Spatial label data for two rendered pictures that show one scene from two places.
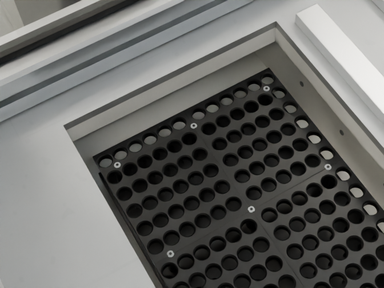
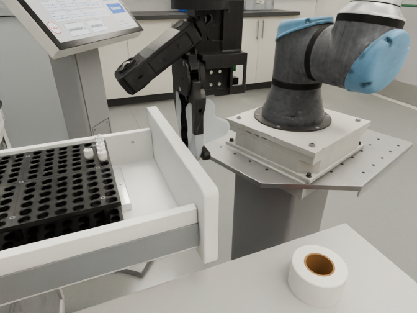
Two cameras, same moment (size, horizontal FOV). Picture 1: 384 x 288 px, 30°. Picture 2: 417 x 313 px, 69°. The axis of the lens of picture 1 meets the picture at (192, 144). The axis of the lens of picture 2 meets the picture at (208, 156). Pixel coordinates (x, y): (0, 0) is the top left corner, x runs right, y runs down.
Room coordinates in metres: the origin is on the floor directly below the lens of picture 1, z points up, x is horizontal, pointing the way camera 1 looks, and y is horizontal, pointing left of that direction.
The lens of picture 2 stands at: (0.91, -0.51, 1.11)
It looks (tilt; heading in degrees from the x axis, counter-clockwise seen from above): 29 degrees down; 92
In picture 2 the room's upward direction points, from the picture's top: straight up
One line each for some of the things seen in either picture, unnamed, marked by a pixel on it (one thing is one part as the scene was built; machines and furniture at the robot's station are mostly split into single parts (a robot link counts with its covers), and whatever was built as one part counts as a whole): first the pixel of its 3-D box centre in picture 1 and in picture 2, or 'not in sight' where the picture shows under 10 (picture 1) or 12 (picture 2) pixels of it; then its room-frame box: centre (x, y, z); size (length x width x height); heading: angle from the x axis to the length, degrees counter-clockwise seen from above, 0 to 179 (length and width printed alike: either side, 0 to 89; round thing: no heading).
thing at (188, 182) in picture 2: not in sight; (175, 169); (0.85, -0.12, 0.87); 0.29 x 0.02 x 0.11; 114
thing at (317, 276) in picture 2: not in sight; (316, 274); (1.05, -0.23, 0.78); 0.07 x 0.07 x 0.04
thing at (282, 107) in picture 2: not in sight; (294, 97); (1.10, 0.21, 0.88); 0.15 x 0.15 x 0.10
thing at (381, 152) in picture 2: not in sight; (290, 158); (1.12, 0.23, 0.70); 0.45 x 0.44 x 0.12; 43
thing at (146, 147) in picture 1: (188, 120); not in sight; (0.34, 0.00, 0.90); 0.18 x 0.02 x 0.01; 114
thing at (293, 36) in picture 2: not in sight; (303, 48); (1.11, 0.21, 1.00); 0.13 x 0.12 x 0.14; 126
